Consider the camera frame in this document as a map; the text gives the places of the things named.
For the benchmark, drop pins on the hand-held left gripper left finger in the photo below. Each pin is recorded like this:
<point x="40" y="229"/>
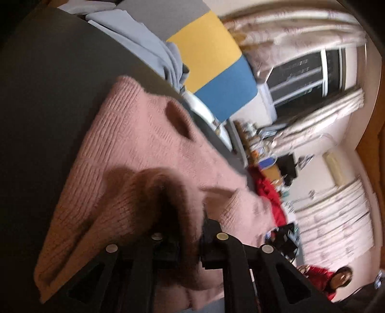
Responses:
<point x="168" y="249"/>

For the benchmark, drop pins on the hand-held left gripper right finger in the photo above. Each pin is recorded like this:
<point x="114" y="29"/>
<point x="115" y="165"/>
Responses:
<point x="210" y="249"/>

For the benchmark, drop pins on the pink knit sweater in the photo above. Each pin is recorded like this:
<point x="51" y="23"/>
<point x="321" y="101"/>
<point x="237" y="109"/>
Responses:
<point x="135" y="150"/>

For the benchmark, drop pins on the black object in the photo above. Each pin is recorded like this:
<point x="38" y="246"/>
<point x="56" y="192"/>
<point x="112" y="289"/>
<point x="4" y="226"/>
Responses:
<point x="282" y="240"/>

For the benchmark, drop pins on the red knit sweater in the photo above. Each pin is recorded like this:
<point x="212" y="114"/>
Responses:
<point x="270" y="192"/>

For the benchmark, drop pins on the tan cardboard box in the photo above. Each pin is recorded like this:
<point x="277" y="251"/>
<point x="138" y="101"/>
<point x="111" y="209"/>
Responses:
<point x="273" y="174"/>

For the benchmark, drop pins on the blue round container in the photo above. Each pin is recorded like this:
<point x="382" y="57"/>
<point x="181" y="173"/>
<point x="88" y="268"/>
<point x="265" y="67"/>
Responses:
<point x="267" y="163"/>

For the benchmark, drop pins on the black monitor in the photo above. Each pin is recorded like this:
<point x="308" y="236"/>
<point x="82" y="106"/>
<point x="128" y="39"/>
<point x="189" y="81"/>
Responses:
<point x="287" y="167"/>

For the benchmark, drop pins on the white patterned curtain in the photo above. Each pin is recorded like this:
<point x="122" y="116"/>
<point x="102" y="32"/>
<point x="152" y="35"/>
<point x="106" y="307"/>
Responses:
<point x="337" y="222"/>

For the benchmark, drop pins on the white air conditioner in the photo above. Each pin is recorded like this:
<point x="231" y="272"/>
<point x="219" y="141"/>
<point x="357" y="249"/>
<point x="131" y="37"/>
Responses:
<point x="335" y="167"/>

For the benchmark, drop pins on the beige curtain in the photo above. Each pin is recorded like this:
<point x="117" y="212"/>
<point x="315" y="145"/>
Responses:
<point x="285" y="33"/>
<point x="324" y="120"/>

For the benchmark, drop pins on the dark window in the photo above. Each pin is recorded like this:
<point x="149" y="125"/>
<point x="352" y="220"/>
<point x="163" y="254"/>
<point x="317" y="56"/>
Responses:
<point x="300" y="78"/>

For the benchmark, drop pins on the grey garment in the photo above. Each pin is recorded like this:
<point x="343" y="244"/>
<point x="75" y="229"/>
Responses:
<point x="135" y="39"/>

